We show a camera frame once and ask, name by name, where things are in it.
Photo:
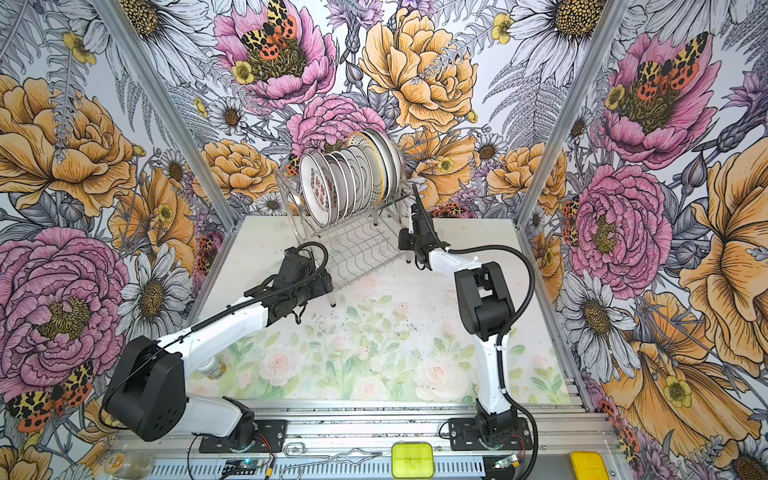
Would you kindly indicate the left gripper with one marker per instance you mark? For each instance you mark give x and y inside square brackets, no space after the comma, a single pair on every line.
[322,286]

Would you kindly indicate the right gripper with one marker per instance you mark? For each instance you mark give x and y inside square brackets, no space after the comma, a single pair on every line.
[404,235]

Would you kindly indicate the metal wire dish rack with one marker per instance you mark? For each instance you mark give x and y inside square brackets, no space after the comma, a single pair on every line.
[357,245]

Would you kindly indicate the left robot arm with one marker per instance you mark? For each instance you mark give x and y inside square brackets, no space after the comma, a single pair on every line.
[147,393]

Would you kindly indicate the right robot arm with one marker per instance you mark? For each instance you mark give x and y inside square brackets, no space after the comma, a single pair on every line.
[487,312]

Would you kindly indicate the large dark rimmed plate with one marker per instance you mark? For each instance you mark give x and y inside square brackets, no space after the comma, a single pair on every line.
[391,160]

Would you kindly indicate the yellow patterned plate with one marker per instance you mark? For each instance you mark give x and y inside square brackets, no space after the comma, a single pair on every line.
[373,161]

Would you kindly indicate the small circuit board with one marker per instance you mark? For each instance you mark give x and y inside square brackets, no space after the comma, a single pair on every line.
[246,466]

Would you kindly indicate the green square button box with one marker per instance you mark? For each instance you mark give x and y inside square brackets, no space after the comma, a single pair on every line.
[412,460]

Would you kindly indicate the yellow box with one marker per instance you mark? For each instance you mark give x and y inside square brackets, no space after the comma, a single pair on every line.
[589,466]

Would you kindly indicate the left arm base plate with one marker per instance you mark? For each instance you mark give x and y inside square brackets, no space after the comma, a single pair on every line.
[259,436]

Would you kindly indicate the aluminium front rail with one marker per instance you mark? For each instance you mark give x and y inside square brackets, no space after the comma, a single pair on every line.
[315,429]

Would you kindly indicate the metal wire hook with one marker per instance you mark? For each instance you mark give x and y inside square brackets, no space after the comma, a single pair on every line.
[352,458]

